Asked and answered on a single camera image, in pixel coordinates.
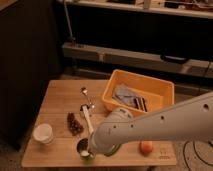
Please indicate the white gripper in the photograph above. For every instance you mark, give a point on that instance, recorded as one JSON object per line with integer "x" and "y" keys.
{"x": 96, "y": 144}

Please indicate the dark brown cup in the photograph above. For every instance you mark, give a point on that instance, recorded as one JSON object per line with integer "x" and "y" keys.
{"x": 82, "y": 147}

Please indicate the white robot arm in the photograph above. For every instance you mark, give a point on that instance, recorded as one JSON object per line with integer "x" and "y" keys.
{"x": 188, "y": 120}

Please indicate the grey cloth in tray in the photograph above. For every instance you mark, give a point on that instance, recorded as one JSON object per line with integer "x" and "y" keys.
{"x": 124, "y": 95}

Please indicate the orange plastic tray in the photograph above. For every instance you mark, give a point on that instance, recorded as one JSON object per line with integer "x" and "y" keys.
{"x": 157, "y": 93}

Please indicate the bunch of dark grapes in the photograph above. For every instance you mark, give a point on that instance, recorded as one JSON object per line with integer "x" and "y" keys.
{"x": 74, "y": 125}

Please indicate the orange fruit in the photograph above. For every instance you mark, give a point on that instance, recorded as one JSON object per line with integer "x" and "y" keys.
{"x": 146, "y": 147}

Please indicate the metal spoon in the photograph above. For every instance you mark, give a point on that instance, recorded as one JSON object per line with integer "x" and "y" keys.
{"x": 84, "y": 91}

